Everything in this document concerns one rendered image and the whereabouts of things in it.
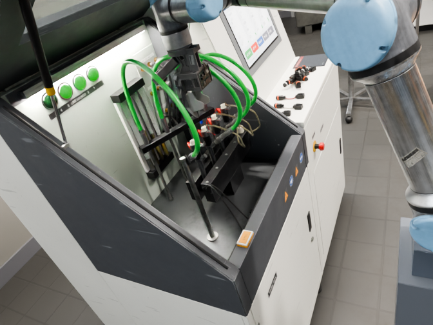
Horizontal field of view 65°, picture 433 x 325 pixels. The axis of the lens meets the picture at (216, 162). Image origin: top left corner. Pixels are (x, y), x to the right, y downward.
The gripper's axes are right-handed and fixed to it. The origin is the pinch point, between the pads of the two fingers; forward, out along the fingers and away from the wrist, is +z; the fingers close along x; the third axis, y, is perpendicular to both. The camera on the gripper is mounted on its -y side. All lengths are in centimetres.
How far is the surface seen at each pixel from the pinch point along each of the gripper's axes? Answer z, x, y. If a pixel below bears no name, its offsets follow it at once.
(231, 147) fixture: 24.1, 16.8, -1.2
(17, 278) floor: 122, -21, -185
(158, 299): 50, -35, -12
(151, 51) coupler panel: -11.7, 28.4, -32.1
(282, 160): 27.1, 14.2, 18.9
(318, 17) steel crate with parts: 99, 467, -73
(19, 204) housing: 14, -35, -56
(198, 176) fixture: 24.1, -1.3, -6.3
